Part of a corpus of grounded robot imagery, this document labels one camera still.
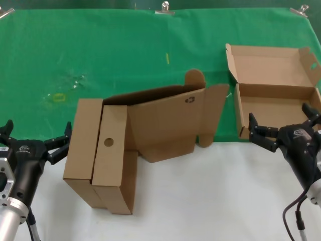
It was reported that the brown cardboard mailer box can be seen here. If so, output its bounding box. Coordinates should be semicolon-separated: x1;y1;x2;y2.
225;43;321;143

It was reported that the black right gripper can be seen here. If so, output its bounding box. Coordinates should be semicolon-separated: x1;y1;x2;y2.
247;102;321;190

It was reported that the green table cloth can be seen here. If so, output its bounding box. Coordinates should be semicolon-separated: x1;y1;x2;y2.
0;7;321;144

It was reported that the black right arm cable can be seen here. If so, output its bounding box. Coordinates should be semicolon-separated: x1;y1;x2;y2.
282;188;309;241

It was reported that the cardboard box with slot hole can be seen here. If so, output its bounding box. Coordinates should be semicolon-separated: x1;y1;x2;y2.
62;84;201;209

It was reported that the grey sleeved arm cable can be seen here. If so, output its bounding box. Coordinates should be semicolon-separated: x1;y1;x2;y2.
26;207;42;241
295;194;310;241

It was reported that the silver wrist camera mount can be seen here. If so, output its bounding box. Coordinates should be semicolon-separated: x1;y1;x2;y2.
316;129;321;175
0;147;16;201

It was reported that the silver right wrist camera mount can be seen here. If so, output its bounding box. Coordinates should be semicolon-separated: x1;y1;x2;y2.
316;129;321;175

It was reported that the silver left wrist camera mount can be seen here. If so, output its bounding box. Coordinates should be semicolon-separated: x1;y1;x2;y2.
0;147;16;201

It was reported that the grey sleeved right arm cable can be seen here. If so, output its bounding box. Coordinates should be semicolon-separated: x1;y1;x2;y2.
295;194;310;241

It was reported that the cardboard box with round hole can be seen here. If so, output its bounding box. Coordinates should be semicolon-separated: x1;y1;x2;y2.
91;69;230;215

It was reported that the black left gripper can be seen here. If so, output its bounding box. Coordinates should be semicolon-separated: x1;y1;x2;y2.
0;119;73;208

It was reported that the grey sleeved left arm cable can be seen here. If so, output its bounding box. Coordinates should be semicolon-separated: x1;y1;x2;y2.
26;207;42;241

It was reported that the silver binder clip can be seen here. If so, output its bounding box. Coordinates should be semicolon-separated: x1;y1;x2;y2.
0;7;15;20
154;1;176;16
289;4;309;18

